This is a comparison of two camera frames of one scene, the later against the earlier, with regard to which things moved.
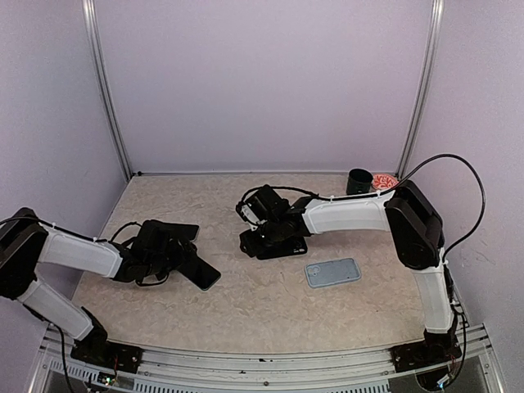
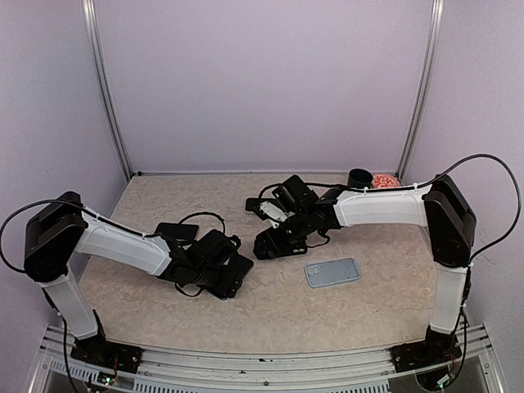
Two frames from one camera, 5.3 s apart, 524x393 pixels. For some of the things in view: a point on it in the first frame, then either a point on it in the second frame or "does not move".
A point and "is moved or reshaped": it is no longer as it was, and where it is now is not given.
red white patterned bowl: x=384 y=181 does not move
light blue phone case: x=327 y=273 does not move
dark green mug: x=359 y=181 does not move
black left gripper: x=178 y=254 to x=230 y=286
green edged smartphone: x=200 y=273 is moved or reshaped
